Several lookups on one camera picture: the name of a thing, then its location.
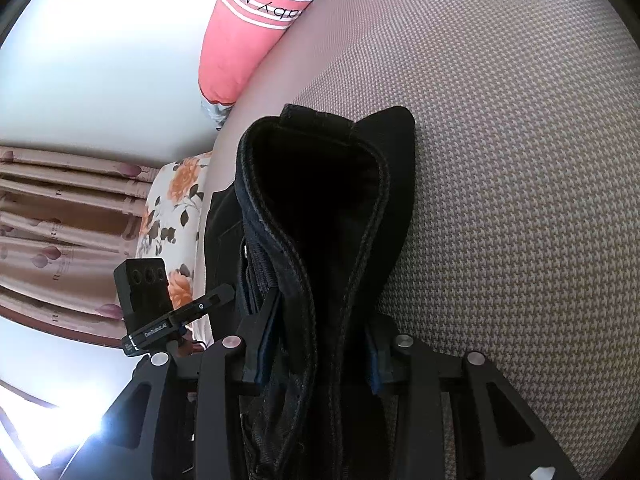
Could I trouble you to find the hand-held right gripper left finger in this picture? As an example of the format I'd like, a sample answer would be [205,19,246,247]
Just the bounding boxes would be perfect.
[62,287,282,480]

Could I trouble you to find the floral orange pillow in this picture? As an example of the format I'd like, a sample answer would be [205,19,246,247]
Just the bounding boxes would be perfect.
[135,152,217,347]

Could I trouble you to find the black pants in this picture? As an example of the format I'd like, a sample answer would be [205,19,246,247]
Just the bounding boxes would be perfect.
[202,104,417,480]

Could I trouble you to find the beige woven bed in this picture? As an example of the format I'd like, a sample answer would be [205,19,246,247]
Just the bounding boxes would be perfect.
[190,0,640,480]

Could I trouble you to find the pink patterned curtain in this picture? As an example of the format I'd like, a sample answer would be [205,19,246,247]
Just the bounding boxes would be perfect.
[0,146,162,347]

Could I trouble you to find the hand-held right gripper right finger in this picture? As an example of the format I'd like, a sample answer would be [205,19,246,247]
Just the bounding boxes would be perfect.
[365,317,584,480]

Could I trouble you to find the pink and white printed pillow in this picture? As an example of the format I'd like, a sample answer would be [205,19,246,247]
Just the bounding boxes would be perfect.
[198,0,352,131]

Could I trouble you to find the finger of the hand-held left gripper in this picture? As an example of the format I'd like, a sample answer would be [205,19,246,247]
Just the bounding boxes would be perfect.
[170,282,236,322]

